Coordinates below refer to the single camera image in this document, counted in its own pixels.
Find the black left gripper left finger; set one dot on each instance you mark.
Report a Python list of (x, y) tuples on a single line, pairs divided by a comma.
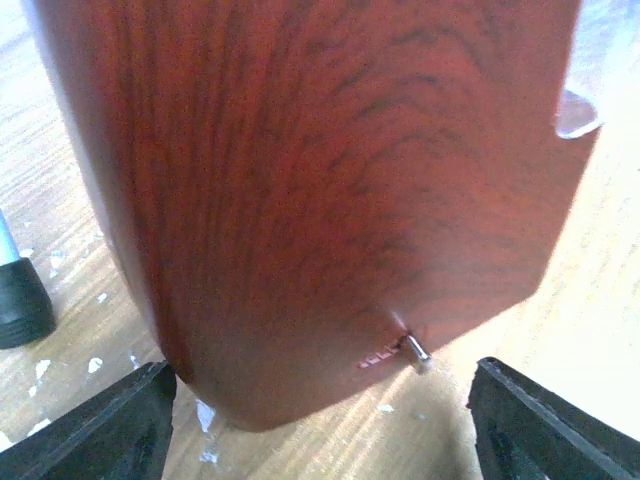
[(123, 432)]

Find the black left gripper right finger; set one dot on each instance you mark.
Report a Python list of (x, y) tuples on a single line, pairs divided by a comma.
[(524, 431)]

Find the light blue music stand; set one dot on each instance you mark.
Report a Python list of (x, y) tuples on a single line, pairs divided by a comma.
[(27, 313)]

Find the clear plastic metronome cover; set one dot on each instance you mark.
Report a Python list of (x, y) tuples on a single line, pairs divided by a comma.
[(576, 116)]

